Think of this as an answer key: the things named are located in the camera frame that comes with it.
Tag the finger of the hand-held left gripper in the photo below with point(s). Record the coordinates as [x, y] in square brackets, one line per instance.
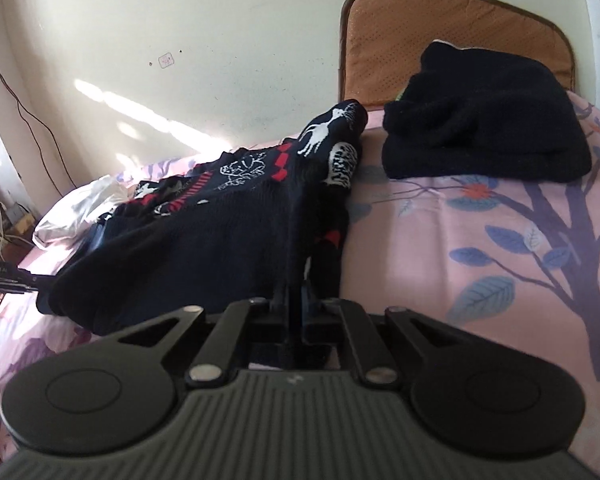
[32, 281]

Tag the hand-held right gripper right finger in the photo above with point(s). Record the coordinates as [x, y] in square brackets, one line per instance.
[307, 310]

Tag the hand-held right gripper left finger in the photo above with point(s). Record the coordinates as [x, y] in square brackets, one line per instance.
[279, 312]

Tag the navy patterned knit sweater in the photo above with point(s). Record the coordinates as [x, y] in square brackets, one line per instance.
[205, 240]

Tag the white crumpled cloth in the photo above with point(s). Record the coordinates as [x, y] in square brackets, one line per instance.
[75, 210]

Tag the pink floral bed sheet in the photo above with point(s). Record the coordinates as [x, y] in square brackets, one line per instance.
[430, 240]

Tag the folded black knit garment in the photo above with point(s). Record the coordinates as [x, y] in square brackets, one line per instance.
[485, 130]

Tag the brown perforated cushion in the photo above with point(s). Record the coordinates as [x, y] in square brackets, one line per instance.
[380, 45]

